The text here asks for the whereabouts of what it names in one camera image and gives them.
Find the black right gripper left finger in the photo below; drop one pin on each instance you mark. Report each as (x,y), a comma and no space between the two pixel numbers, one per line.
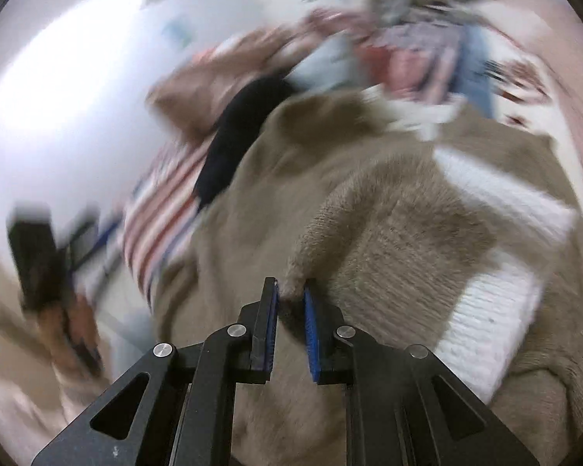
(175,405)

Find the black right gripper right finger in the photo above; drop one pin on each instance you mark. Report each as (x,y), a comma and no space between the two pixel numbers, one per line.
(403,406)

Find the brown fuzzy knit sweater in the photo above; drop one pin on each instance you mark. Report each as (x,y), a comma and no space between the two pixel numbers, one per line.
(466,238)

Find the black garment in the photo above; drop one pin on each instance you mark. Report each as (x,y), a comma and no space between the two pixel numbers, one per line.
(237,129)

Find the tan quilted duvet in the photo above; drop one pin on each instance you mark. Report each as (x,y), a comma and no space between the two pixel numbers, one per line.
(194,95)

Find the striped pink fleece blanket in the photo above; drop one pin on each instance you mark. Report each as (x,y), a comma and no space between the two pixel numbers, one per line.
(160,217)

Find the light blue garment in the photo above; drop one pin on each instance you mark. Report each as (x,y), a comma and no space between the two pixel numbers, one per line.
(332,65)

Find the pink ribbed bed sheet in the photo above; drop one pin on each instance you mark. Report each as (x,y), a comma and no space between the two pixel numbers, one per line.
(551,30)

